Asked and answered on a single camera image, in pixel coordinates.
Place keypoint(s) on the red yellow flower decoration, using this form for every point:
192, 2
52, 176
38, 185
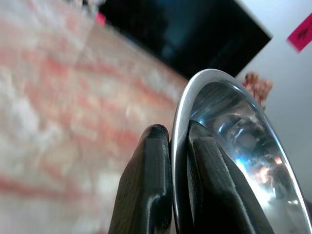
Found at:
259, 86

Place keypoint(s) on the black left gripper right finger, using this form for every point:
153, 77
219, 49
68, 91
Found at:
214, 190

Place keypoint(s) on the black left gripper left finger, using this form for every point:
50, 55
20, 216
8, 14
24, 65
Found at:
146, 185

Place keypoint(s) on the black flat screen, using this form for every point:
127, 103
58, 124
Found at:
185, 34

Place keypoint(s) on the red white patterned tablecloth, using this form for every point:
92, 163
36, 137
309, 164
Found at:
68, 109

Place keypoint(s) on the small pink tag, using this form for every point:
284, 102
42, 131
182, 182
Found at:
100, 19

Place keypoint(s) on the pink paper tag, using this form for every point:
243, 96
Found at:
302, 34

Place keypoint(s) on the shiny steel plate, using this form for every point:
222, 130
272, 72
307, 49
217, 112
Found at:
246, 117

